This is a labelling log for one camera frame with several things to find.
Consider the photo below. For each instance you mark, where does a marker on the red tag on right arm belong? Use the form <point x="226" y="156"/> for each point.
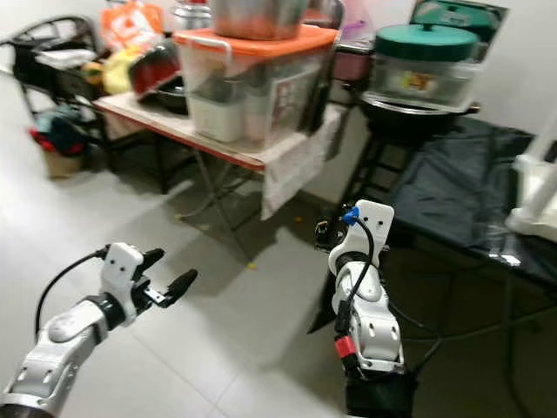
<point x="345" y="347"/>

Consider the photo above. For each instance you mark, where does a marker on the brown cardboard box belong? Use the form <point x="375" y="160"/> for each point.
<point x="63" y="164"/>

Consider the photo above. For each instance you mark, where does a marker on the black shiny bag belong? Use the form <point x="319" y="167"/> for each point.
<point x="326" y="74"/>

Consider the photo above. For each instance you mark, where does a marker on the black tablecloth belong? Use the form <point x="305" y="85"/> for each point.
<point x="461" y="192"/>

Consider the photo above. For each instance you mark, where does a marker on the steel kettle red knob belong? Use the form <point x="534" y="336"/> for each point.
<point x="191" y="13"/>

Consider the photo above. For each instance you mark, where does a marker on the black metal stand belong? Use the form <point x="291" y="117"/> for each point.
<point x="370" y="178"/>

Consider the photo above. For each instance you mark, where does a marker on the black wok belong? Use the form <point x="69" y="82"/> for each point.
<point x="418" y="117"/>

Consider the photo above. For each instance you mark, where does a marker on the clear storage box orange lid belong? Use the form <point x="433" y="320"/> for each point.
<point x="252" y="87"/>

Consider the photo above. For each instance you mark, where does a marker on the clear plastic storage box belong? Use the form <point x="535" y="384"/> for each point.
<point x="422" y="80"/>

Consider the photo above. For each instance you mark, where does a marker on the silver robot leg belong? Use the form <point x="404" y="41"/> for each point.
<point x="381" y="399"/>

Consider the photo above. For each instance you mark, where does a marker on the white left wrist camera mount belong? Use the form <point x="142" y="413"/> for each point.
<point x="122" y="270"/>

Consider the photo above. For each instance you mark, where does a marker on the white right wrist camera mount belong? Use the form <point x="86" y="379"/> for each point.
<point x="370" y="231"/>

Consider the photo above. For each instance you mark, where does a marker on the beige cloth-covered bench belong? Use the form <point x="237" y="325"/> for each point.
<point x="291" y="161"/>

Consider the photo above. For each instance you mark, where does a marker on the red and black pan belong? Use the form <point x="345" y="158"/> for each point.
<point x="155" y="70"/>

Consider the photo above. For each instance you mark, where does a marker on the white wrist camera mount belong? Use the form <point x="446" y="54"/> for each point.
<point x="370" y="231"/>
<point x="122" y="270"/>

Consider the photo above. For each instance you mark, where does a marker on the white plastic children table top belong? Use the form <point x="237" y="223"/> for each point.
<point x="535" y="209"/>

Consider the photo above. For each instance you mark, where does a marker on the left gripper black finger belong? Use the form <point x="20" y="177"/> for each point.
<point x="181" y="282"/>
<point x="152" y="257"/>

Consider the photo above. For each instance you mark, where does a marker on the orange plastic bag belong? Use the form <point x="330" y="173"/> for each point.
<point x="130" y="24"/>

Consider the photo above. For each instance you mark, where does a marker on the colourful printed carton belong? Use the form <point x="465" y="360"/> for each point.
<point x="461" y="13"/>

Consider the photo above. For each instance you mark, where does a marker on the green and red bag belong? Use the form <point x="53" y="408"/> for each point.
<point x="57" y="132"/>

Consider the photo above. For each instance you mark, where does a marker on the yellow plastic bag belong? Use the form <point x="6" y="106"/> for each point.
<point x="120" y="74"/>

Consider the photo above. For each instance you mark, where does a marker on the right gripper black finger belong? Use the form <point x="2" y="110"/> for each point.
<point x="323" y="232"/>

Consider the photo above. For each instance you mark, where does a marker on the black metal chair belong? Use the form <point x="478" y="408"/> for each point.
<point x="52" y="74"/>

